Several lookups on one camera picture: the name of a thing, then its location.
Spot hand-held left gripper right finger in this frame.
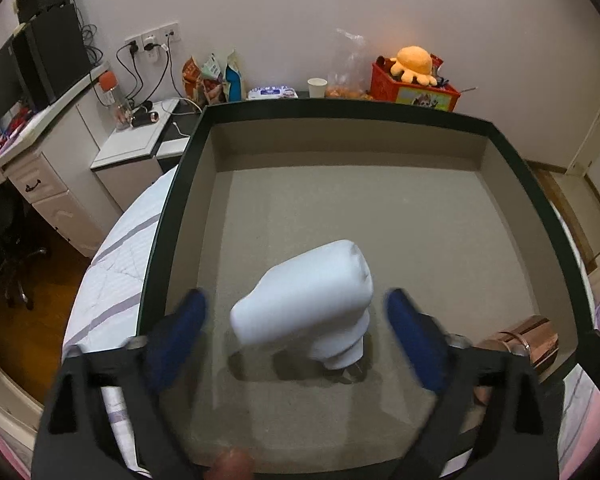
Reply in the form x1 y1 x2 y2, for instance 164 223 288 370
384 287 563 480

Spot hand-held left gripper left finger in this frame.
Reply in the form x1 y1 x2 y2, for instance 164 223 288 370
32 287 211 480

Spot white plug-in device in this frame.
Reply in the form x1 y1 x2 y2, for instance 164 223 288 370
229 239 374 372

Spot pink storage box dark rim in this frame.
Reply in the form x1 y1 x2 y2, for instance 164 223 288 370
136 97 597 480

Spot person's left hand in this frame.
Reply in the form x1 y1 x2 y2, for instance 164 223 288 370
211 449 255 480

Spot rose gold cylinder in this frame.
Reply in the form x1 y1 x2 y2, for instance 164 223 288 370
472 315 561 376

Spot black office chair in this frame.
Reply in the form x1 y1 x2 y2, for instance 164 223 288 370
0 195 48 311

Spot white nightstand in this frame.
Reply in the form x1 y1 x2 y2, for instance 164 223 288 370
90 99 181 213

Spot white desk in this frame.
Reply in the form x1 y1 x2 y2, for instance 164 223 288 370
0 67 126 261

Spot black cylinder device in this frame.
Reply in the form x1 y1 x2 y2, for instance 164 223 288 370
131 101 161 128

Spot orange cap bottle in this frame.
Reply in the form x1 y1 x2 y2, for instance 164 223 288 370
98 71 133 132

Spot red printed box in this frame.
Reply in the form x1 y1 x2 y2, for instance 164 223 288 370
370 57 462 113

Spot green white snack bag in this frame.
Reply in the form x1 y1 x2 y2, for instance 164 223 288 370
200 53 228 103

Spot orange snack bag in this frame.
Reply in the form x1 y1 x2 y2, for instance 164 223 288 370
181 56 206 101

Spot wet wipes pack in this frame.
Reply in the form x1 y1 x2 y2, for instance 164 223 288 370
246 85 299 101

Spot blue white snack bag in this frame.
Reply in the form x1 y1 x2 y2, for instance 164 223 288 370
223 50 246 102

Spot plastic bag of oranges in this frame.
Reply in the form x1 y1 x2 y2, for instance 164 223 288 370
325 28 376 101

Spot red desk clutter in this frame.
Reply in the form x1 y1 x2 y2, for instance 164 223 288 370
7 105 35 133

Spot orange octopus plush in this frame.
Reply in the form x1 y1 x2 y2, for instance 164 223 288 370
389 46 438 86

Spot black monitor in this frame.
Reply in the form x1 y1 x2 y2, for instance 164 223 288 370
0 37 25 123

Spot black computer tower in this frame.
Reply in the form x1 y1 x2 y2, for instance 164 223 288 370
12 2 93 111

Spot white cable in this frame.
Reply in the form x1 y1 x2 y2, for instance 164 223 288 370
150 97 203 138

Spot black power cables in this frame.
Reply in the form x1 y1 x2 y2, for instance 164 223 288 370
116 42 173 106

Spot white wall sockets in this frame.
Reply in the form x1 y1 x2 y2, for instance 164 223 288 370
125 22 182 56

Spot cables behind computer tower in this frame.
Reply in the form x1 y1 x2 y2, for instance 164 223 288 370
82 22 106 68

